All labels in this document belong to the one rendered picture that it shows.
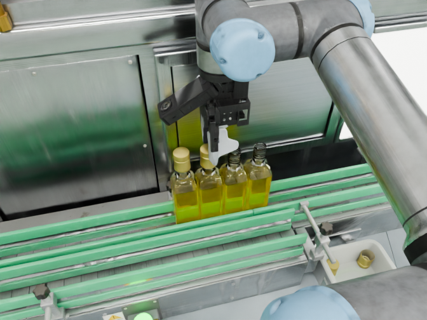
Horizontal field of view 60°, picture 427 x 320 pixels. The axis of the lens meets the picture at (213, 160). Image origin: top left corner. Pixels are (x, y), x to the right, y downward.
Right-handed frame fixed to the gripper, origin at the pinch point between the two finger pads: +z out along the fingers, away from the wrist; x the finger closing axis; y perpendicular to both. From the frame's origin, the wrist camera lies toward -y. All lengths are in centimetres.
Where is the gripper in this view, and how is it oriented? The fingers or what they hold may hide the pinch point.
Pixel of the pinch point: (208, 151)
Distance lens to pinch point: 77.5
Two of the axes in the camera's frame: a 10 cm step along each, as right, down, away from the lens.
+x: -2.4, -6.8, 6.9
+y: 9.7, -1.7, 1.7
